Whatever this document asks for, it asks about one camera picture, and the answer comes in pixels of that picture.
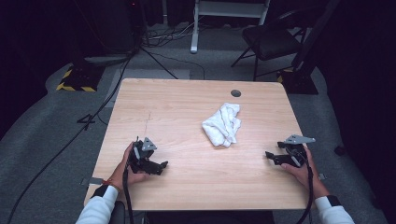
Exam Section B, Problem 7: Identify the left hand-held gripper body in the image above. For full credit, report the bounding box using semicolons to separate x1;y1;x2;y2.
127;135;159;175

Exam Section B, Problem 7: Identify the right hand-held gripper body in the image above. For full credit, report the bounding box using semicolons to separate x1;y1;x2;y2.
276;133;317;169

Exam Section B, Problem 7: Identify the white towel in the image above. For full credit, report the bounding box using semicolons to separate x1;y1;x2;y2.
201;102;243;148

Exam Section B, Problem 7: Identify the person's right hand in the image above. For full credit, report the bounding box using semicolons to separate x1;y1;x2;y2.
280;145;330;199

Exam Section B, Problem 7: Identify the person's left hand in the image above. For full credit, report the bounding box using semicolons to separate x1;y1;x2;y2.
107;142;151;191

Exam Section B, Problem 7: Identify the red wristband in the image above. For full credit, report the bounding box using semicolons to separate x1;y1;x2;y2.
102;179;121;192

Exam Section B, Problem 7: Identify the black left wrist cuff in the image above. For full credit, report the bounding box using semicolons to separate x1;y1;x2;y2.
91;184;110;199

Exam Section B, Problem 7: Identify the black wrist cuff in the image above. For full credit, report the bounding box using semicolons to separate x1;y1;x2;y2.
326;194;342;207
91;184;110;199

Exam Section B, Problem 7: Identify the dark rounded seat part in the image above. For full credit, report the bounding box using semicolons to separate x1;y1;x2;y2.
110;201;127;224

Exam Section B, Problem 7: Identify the black right wrist cuff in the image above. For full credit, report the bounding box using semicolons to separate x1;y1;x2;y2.
326;194;342;207

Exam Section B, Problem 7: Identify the black stand with base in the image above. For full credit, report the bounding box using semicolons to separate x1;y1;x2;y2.
276;0;341;95

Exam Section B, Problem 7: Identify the black yellow striped stand base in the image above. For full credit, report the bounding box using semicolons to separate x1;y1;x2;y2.
55;63;106;93

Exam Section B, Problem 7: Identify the black folding chair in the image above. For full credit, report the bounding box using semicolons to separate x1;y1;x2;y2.
231;7;308;82

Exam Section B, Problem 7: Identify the black computer tower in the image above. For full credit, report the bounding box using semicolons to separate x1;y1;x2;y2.
74;0;145;56

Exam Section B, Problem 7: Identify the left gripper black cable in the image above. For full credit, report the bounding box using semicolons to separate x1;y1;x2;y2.
121;166;135;224

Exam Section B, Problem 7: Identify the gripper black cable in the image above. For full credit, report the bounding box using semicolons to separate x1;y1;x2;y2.
294;152;314;224
121;166;135;224

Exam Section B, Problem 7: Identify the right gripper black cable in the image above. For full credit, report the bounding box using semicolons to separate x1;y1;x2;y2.
294;152;314;224

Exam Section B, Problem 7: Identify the thick black floor cable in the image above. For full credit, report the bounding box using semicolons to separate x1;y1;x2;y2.
6;52;135;224

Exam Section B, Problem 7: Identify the thin black floor cable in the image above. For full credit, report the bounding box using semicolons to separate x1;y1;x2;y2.
148;49;206;80

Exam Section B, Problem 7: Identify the bundle of floor cables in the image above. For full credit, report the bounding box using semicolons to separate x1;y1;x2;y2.
143;17;204;49

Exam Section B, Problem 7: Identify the white desk frame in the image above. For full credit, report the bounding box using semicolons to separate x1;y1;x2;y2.
190;0;271;54

